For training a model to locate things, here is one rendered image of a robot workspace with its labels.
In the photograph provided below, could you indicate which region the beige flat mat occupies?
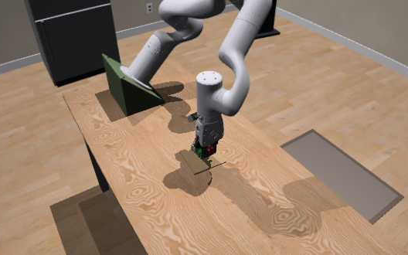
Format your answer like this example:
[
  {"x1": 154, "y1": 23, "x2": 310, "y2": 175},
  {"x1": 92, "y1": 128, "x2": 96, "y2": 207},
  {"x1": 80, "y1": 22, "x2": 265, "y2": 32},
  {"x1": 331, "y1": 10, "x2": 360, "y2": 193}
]
[{"x1": 179, "y1": 147, "x2": 226, "y2": 174}]

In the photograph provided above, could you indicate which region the red die with white pips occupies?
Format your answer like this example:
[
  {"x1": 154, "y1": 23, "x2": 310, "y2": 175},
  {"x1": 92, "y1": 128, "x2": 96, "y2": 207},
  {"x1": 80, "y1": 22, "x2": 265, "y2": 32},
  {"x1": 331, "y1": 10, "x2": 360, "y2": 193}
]
[{"x1": 207, "y1": 145, "x2": 214, "y2": 157}]

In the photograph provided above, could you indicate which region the grey die with black pips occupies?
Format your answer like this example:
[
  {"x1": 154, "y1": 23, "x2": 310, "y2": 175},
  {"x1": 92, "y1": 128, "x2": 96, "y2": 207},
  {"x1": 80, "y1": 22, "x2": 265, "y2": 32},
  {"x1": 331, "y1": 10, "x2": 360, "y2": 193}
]
[{"x1": 191, "y1": 142, "x2": 201, "y2": 153}]

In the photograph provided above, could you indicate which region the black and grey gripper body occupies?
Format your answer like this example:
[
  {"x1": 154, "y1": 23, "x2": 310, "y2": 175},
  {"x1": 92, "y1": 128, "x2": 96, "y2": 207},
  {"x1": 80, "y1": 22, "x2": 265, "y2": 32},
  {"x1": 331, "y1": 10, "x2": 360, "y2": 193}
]
[{"x1": 195, "y1": 116, "x2": 224, "y2": 147}]

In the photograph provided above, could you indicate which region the green die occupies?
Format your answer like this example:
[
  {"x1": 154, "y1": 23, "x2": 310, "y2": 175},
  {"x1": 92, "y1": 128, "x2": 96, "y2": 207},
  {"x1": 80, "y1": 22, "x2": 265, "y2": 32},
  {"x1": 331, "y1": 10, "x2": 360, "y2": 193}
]
[{"x1": 198, "y1": 149, "x2": 206, "y2": 159}]

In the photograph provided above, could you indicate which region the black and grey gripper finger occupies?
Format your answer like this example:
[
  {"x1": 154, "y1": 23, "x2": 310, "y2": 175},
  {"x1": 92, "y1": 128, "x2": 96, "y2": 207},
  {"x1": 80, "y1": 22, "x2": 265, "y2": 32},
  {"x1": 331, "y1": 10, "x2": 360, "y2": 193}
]
[
  {"x1": 193, "y1": 137, "x2": 209, "y2": 158},
  {"x1": 211, "y1": 141, "x2": 218, "y2": 153}
]

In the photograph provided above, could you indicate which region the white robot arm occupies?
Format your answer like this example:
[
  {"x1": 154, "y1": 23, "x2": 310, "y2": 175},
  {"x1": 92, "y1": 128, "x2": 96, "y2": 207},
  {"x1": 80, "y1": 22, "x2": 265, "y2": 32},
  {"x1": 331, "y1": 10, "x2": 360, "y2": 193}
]
[{"x1": 120, "y1": 0, "x2": 272, "y2": 123}]

